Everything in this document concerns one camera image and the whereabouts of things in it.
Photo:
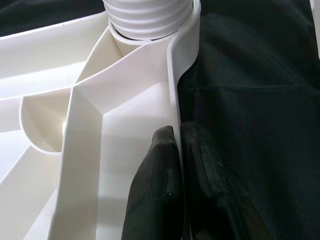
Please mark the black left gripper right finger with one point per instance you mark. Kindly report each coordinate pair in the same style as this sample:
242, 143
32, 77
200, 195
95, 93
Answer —
215, 195

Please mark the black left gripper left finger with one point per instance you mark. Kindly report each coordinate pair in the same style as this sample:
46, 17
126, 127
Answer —
155, 190

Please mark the white plastic table top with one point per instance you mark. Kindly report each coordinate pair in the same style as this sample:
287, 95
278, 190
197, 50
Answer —
87, 112

